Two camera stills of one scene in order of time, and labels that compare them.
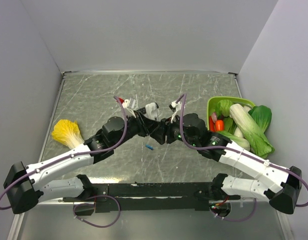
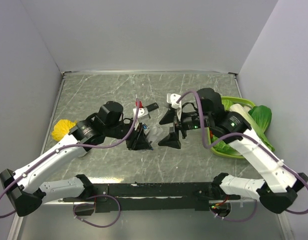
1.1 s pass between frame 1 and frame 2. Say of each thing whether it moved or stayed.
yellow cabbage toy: stayed
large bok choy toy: stayed
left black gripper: moved
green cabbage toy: stayed
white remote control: moved
